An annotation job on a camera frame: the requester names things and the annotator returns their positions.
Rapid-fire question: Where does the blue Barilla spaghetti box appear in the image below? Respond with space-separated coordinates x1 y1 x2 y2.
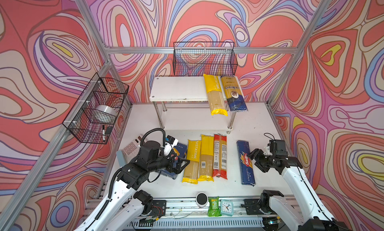
237 140 256 187

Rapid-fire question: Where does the black wire basket left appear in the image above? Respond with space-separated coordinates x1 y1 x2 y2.
63 73 129 144

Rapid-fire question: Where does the black wire basket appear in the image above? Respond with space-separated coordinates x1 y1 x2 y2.
63 73 129 144
173 41 238 77

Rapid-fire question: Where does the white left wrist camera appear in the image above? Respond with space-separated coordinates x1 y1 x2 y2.
164 135 179 157

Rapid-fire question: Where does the black wire basket back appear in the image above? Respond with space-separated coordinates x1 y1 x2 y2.
173 41 238 77

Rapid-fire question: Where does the round black white speaker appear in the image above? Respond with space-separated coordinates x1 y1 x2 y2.
196 192 209 208

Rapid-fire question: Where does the white tape roll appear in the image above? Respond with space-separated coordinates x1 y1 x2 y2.
93 105 118 124

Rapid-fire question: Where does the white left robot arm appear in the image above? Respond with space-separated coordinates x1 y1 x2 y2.
77 128 190 231

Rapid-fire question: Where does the red spaghetti bag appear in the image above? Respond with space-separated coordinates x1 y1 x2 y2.
213 134 228 180

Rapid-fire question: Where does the aluminium frame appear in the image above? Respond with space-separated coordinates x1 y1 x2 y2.
0 0 340 231

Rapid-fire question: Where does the teal alarm clock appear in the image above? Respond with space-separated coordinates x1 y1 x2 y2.
221 200 234 217

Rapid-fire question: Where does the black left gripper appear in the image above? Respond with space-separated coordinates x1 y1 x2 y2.
146 152 190 176

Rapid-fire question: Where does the blue Ankara spaghetti bag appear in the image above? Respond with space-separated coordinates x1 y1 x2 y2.
221 76 248 112

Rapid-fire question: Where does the white two-tier shelf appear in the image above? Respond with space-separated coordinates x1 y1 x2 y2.
150 76 236 134

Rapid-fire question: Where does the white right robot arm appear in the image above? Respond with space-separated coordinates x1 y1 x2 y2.
237 139 348 231

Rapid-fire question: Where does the green snack bag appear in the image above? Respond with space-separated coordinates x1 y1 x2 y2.
208 197 221 217

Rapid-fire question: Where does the blue Barilla rigatoni box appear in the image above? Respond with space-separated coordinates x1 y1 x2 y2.
158 143 188 180

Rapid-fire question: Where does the yellow Pastatime spaghetti bag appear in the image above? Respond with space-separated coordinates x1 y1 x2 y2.
204 74 228 116
182 140 202 185

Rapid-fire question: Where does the yellow spaghetti bag with barcode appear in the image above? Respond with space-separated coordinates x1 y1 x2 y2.
198 135 214 182

